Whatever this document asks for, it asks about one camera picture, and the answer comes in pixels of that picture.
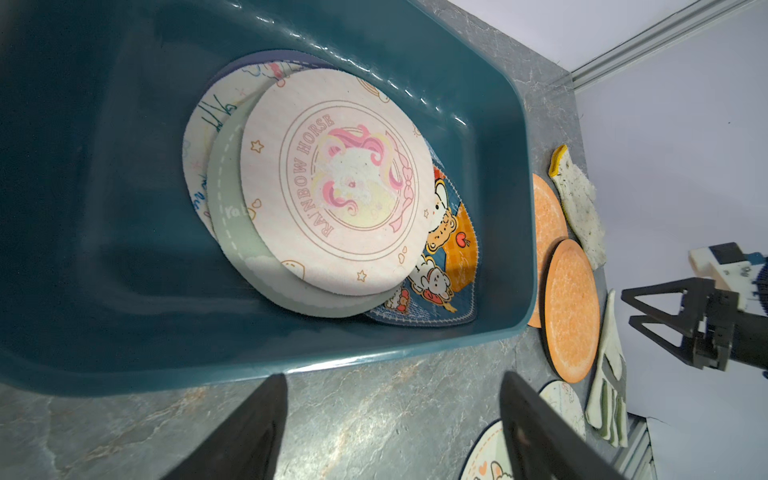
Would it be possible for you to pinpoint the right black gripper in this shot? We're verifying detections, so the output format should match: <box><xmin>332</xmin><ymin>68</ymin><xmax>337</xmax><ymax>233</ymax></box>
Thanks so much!
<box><xmin>621</xmin><ymin>277</ymin><xmax>767</xmax><ymax>371</ymax></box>

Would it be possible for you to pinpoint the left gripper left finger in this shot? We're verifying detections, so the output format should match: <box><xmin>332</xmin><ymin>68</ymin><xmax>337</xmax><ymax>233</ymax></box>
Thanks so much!
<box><xmin>165</xmin><ymin>374</ymin><xmax>288</xmax><ymax>479</ymax></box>

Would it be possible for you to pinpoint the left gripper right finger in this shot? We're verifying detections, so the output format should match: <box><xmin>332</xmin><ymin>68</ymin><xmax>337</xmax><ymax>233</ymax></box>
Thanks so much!
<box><xmin>499</xmin><ymin>371</ymin><xmax>622</xmax><ymax>480</ymax></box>

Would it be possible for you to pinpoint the orange round coaster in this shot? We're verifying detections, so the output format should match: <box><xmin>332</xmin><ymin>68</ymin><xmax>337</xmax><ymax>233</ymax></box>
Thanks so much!
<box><xmin>544</xmin><ymin>239</ymin><xmax>601</xmax><ymax>384</ymax></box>
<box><xmin>528</xmin><ymin>174</ymin><xmax>568</xmax><ymax>328</ymax></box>

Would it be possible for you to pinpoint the blue bunny bear coaster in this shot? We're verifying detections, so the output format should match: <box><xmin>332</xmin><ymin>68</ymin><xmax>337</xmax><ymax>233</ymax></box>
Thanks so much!
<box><xmin>366</xmin><ymin>156</ymin><xmax>481</xmax><ymax>327</ymax></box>

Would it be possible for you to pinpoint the teal plastic storage box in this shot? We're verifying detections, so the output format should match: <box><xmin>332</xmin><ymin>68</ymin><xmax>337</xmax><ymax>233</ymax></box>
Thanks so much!
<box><xmin>1</xmin><ymin>1</ymin><xmax>543</xmax><ymax>396</ymax></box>

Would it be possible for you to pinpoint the green bunny coaster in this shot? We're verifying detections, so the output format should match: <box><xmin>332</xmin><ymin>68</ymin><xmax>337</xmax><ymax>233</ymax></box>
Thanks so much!
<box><xmin>207</xmin><ymin>94</ymin><xmax>399</xmax><ymax>318</ymax></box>

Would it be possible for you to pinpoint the pink swirl coaster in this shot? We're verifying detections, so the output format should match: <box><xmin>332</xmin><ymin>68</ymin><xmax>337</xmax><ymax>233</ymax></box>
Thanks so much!
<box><xmin>240</xmin><ymin>68</ymin><xmax>434</xmax><ymax>296</ymax></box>

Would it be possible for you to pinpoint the pink floral sketch coaster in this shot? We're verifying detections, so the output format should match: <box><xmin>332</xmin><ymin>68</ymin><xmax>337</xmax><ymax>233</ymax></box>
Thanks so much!
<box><xmin>181</xmin><ymin>60</ymin><xmax>313</xmax><ymax>233</ymax></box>

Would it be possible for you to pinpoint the butterfly cream coaster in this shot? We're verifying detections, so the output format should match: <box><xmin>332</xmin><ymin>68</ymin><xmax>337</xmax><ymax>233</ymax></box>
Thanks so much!
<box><xmin>539</xmin><ymin>380</ymin><xmax>586</xmax><ymax>440</ymax></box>

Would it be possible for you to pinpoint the alpaca cream coaster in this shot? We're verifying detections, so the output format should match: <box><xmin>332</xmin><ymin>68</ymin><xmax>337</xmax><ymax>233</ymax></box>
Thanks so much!
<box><xmin>459</xmin><ymin>420</ymin><xmax>513</xmax><ymax>480</ymax></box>

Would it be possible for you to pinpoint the white grey glove near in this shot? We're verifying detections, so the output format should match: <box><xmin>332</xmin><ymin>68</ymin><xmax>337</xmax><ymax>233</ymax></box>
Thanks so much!
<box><xmin>585</xmin><ymin>290</ymin><xmax>628</xmax><ymax>448</ymax></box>

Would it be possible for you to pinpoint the white work glove far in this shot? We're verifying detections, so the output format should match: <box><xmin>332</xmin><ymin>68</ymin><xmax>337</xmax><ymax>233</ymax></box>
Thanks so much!
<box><xmin>548</xmin><ymin>144</ymin><xmax>607</xmax><ymax>270</ymax></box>

